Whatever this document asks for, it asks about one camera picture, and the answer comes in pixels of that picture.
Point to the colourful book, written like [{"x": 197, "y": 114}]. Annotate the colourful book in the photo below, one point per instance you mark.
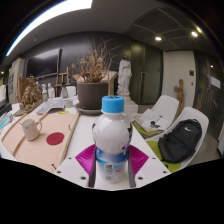
[{"x": 5, "y": 120}]

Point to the black backpack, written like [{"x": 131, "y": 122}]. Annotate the black backpack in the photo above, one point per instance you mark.
[{"x": 180, "y": 140}]

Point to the blue-capped white drink bottle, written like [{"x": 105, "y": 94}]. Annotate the blue-capped white drink bottle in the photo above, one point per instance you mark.
[{"x": 111, "y": 133}]

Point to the spread newspaper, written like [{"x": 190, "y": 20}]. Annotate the spread newspaper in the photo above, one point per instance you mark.
[{"x": 50, "y": 105}]

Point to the black printer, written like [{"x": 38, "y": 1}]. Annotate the black printer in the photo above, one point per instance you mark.
[{"x": 5, "y": 108}]

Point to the white chair with papers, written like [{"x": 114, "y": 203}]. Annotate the white chair with papers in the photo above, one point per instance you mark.
[{"x": 166, "y": 105}]

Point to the small white cup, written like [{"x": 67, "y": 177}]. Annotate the small white cup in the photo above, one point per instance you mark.
[{"x": 68, "y": 103}]

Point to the dried plant in dark pot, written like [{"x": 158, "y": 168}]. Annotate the dried plant in dark pot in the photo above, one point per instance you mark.
[{"x": 91, "y": 95}]

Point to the wooden figure by wall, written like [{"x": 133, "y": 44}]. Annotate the wooden figure by wall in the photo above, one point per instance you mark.
[{"x": 180, "y": 95}]

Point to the ceiling spot lights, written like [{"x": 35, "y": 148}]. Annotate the ceiling spot lights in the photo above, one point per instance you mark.
[{"x": 194, "y": 33}]

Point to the stack of papers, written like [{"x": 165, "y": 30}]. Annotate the stack of papers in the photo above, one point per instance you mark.
[{"x": 150, "y": 116}]

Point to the light wooden drawing board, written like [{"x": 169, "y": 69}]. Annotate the light wooden drawing board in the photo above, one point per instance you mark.
[{"x": 36, "y": 153}]

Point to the small yellow marker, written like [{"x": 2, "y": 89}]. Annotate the small yellow marker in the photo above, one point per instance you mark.
[{"x": 63, "y": 112}]

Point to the flat round red coaster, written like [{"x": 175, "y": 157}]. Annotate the flat round red coaster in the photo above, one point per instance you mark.
[{"x": 55, "y": 138}]

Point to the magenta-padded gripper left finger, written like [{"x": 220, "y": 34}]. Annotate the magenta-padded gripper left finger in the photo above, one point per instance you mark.
[{"x": 85, "y": 160}]

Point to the wooden easel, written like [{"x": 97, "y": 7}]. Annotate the wooden easel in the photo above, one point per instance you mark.
[{"x": 62, "y": 78}]

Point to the white cabinet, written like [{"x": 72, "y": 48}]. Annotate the white cabinet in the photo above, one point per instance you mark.
[{"x": 16, "y": 80}]

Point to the clear spray bottle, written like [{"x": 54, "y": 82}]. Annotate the clear spray bottle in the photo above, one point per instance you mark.
[{"x": 44, "y": 95}]

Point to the white chair with backpack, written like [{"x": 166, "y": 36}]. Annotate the white chair with backpack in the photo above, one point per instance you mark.
[{"x": 196, "y": 115}]

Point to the white ceramic mug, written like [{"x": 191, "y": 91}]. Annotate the white ceramic mug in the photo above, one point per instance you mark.
[{"x": 30, "y": 129}]

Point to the grey plant saucer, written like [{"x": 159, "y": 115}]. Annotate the grey plant saucer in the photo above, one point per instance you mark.
[{"x": 83, "y": 110}]

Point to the white chair behind table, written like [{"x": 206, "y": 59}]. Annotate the white chair behind table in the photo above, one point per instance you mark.
[{"x": 71, "y": 91}]

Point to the green seat cushion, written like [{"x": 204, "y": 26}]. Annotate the green seat cushion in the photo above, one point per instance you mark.
[
  {"x": 141, "y": 130},
  {"x": 153, "y": 148}
]

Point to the white plaster statue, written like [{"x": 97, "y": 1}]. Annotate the white plaster statue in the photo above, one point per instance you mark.
[{"x": 125, "y": 76}]

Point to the small grey bottle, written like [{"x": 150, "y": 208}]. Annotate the small grey bottle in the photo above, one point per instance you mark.
[{"x": 64, "y": 91}]

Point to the black wall screen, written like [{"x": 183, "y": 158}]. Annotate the black wall screen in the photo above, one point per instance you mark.
[{"x": 43, "y": 63}]

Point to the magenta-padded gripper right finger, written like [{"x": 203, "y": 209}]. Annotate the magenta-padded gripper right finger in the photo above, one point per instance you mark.
[{"x": 138, "y": 160}]

